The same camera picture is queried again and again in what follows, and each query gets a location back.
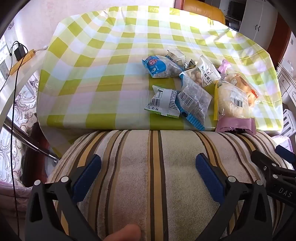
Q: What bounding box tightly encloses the person's left hand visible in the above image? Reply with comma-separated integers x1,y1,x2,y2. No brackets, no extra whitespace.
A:
102,224,141,241

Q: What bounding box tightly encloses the black television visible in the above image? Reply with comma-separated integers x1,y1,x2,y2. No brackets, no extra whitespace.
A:
225,2,245,30

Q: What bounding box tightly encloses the clear bread packet orange print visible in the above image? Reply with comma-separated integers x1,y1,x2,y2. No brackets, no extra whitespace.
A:
223,72,260,108

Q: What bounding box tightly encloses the black cable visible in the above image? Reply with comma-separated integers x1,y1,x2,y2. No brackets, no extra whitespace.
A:
0,40,22,200

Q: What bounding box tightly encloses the white folded snack packet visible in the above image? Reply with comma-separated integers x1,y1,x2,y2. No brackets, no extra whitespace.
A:
144,85,181,118

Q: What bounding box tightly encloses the pink snack packet brown end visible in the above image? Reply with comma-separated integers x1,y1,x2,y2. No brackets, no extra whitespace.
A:
216,117,257,136

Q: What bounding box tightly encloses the white nut snack packet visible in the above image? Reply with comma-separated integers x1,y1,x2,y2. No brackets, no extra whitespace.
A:
179,55,222,87

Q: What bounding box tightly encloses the blue white star candy packet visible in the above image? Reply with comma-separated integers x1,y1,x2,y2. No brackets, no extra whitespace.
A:
165,47,186,67

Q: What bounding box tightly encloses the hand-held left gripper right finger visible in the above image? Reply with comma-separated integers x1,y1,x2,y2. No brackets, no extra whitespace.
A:
195,152,273,241

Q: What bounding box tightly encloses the white ornate dresser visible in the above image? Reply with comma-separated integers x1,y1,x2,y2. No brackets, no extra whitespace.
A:
276,61,296,105

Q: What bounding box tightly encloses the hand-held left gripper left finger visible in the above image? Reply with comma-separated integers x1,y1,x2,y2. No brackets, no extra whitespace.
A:
25,153,102,241

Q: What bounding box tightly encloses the orange leather chair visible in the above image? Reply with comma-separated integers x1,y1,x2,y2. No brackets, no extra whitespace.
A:
183,0,226,24

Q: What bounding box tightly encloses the black power adapter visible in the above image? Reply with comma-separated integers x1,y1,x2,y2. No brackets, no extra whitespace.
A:
14,45,27,62

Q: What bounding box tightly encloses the striped chair cushion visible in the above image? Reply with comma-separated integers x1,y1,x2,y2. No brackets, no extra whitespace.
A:
46,130,294,241

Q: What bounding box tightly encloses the white cabinet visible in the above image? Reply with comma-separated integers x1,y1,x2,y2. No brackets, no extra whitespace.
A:
238,0,278,42

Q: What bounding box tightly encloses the green checked tablecloth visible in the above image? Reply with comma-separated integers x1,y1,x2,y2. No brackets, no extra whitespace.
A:
38,6,284,132

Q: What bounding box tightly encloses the blue cartoon snack packet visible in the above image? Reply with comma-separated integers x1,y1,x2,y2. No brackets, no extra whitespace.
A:
142,55,183,79

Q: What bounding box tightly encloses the white slatted chair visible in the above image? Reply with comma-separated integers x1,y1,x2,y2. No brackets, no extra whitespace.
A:
283,109,296,137

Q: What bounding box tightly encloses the yellow power strip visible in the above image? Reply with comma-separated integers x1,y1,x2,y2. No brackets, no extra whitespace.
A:
9,49,36,76

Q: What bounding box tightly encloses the lace patterned cloth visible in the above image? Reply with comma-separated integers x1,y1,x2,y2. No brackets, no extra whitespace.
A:
0,76,40,186

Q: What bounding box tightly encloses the clear round bread packet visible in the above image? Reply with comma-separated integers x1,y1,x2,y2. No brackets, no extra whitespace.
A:
214,81,251,121

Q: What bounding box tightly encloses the clear blue-edged barcode packet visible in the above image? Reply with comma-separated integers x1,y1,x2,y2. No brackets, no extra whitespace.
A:
174,74,213,131

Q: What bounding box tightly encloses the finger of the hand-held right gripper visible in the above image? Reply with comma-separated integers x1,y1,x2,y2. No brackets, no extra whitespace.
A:
251,151,296,179
275,144,296,166

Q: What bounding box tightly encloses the metal pole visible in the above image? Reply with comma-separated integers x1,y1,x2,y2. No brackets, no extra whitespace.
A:
5,116,59,163

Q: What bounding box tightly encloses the small green snack wrapper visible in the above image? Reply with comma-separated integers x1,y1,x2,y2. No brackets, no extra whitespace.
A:
184,60,197,71

